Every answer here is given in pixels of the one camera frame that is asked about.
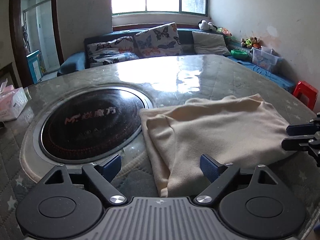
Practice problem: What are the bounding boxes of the round black induction cooktop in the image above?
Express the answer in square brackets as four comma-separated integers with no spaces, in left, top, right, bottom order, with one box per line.
[39,86,152,164]

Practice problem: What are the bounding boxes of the blue corner sofa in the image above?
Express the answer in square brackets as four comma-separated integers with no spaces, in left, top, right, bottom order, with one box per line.
[57,23,296,93]

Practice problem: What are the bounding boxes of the large butterfly cushion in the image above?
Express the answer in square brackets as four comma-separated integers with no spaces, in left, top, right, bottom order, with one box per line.
[134,22,183,58]

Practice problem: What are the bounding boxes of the clear plastic storage box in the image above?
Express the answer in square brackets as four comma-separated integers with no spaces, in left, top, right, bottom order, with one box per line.
[252,47,283,74]

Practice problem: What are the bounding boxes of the dark wooden door frame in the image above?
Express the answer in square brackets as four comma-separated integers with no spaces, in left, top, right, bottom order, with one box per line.
[9,0,64,87]

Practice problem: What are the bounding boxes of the green bowl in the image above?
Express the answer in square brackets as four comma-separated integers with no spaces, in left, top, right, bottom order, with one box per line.
[231,49,249,61]

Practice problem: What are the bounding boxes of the cream sweatshirt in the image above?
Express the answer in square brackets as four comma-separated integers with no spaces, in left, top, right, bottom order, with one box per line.
[139,94,291,197]

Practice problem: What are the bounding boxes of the left butterfly cushion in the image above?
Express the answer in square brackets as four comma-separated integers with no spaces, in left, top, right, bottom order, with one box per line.
[87,36,139,68]

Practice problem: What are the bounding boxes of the grey plain cushion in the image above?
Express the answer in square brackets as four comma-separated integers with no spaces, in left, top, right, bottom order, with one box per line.
[192,31,231,56]

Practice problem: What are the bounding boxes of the red plastic stool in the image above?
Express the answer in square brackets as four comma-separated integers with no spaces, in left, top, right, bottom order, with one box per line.
[293,81,318,110]

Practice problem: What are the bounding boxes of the pink tissue box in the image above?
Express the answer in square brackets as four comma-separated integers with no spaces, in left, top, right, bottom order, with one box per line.
[0,79,28,122]

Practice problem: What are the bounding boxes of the green and brown plush toys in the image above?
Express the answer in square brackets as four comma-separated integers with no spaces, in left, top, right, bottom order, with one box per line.
[240,37,261,49]

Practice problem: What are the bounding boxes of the blue white small cabinet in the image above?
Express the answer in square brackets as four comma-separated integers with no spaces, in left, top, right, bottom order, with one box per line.
[27,50,42,83]

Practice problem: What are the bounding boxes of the panda plush toy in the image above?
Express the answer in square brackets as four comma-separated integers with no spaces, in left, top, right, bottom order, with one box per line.
[198,20,217,31]

